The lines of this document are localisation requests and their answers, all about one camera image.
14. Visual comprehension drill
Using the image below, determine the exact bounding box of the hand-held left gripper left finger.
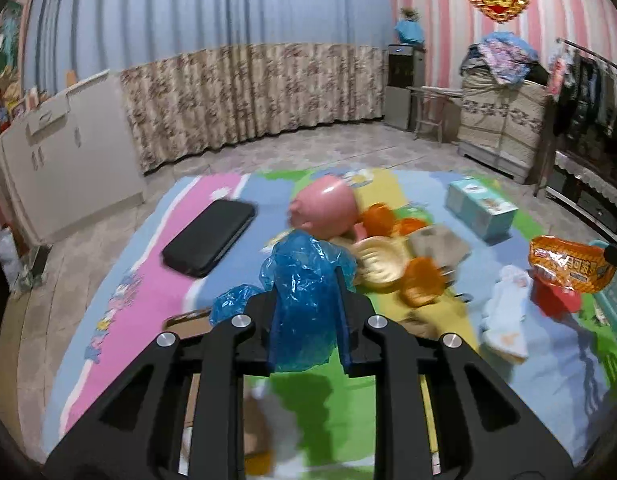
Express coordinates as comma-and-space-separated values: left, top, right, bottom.
43, 290, 282, 480

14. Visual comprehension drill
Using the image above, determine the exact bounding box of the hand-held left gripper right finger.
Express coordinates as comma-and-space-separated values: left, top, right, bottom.
335, 265, 579, 480

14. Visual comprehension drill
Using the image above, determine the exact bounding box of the orange noodle packet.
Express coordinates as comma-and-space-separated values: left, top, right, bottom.
529, 235, 617, 293

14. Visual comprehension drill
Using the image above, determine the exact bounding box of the teal plastic basket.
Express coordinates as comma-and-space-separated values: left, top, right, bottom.
589, 240, 617, 341

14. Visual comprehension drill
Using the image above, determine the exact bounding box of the blue plastic bag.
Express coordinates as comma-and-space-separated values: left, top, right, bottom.
260, 232, 359, 372
210, 284, 264, 326

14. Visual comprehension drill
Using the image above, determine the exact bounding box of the orange peel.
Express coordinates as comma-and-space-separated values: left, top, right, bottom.
361, 203, 395, 237
401, 257, 445, 308
393, 217, 434, 236

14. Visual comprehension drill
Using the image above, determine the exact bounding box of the beige paper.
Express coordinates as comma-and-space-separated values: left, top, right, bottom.
407, 225, 472, 273

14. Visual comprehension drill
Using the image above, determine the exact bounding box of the cardboard piece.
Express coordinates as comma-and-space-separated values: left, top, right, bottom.
164, 309, 214, 336

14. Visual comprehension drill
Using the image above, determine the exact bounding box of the red cup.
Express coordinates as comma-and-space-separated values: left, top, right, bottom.
531, 280, 584, 318

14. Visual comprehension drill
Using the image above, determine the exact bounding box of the low cabinet with lace cover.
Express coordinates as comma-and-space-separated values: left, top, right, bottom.
546, 150, 617, 231

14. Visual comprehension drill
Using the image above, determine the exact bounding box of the beige slotted plastic dish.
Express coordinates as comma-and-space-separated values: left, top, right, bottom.
351, 236, 409, 291

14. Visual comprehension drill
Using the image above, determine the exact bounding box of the black flat case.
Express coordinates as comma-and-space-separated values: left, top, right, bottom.
162, 199, 256, 278

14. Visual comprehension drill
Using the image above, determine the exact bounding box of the white crumpled tissue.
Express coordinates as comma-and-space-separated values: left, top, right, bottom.
481, 265, 534, 361

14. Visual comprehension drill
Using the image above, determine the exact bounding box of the colourful printed play mat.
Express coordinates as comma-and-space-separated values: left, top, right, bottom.
41, 167, 617, 476

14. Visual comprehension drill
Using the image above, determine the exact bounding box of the pink piggy bank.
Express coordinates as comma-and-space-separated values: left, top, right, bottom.
287, 177, 360, 241

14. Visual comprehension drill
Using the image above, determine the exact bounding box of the teal carton box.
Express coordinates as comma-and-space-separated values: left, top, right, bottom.
446, 177, 519, 243

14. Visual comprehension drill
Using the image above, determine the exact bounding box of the rack of hanging clothes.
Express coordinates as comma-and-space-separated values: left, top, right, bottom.
549, 37, 617, 156

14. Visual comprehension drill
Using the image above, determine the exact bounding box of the cloth covered wardrobe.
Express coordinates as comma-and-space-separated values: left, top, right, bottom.
457, 67, 549, 183

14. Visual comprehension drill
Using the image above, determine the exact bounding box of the pink hanging bag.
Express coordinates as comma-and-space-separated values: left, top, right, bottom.
549, 55, 565, 97

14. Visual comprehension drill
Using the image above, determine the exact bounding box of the pile of folded clothes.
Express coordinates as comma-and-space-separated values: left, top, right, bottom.
461, 31, 549, 86

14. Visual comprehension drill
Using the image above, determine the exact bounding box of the grey water dispenser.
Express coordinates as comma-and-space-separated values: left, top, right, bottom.
383, 44, 425, 131

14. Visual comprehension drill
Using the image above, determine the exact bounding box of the white cabinet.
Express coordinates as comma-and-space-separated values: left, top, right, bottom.
0, 69, 148, 241

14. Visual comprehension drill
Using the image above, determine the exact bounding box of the clear plastic bag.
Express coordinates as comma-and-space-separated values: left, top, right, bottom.
0, 227, 22, 293

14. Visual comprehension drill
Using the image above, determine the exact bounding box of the blue and floral curtain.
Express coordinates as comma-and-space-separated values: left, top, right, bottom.
18, 0, 394, 173

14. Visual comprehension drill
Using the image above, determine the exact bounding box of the pile of colourful small items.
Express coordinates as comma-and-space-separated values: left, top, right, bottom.
0, 80, 42, 131

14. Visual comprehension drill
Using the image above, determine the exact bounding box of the green wall picture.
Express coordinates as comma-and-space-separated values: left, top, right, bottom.
0, 0, 24, 68

